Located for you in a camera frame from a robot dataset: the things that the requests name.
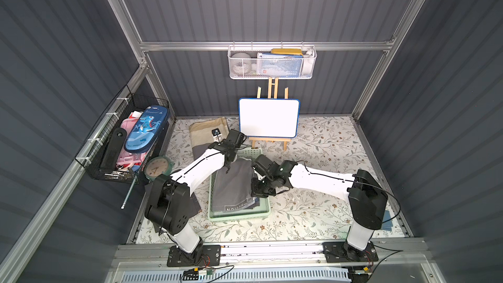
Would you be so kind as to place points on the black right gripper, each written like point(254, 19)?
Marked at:
point(259, 185)

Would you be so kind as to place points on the green round alarm clock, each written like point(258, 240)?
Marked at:
point(157, 166)

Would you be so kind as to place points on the blue white box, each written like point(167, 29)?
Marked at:
point(281, 66)

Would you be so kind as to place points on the white mesh wall basket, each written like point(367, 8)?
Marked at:
point(307, 69)

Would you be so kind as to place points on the teal blue folded cloth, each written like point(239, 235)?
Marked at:
point(387, 222)

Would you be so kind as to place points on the white tape roll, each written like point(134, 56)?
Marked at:
point(240, 64)

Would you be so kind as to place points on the dark grey checked pillowcase left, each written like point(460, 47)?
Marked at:
point(170, 207)

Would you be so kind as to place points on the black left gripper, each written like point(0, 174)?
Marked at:
point(228, 152)

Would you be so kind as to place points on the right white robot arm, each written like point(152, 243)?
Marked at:
point(366, 198)

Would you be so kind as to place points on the small circuit board with wires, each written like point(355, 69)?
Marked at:
point(205, 275)

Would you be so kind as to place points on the yellow flat object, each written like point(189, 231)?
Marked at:
point(287, 51)

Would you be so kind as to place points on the black remote-like object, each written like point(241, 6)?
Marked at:
point(113, 150)

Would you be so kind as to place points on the black wire wall basket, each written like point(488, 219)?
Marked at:
point(127, 110)

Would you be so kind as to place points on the mint green plastic basket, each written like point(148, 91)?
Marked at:
point(263, 209)

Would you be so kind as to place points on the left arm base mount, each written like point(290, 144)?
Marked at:
point(205, 255)

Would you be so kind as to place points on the silver metal rod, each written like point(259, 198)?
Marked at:
point(132, 185)

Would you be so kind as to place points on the blue shark pencil case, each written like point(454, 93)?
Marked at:
point(147, 129)

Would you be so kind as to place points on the beige grey striped pillowcase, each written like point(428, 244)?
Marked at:
point(202, 134)

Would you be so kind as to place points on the blue framed whiteboard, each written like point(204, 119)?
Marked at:
point(269, 118)

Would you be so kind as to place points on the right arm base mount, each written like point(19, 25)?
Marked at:
point(342, 252)

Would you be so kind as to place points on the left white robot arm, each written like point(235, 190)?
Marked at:
point(193, 175)

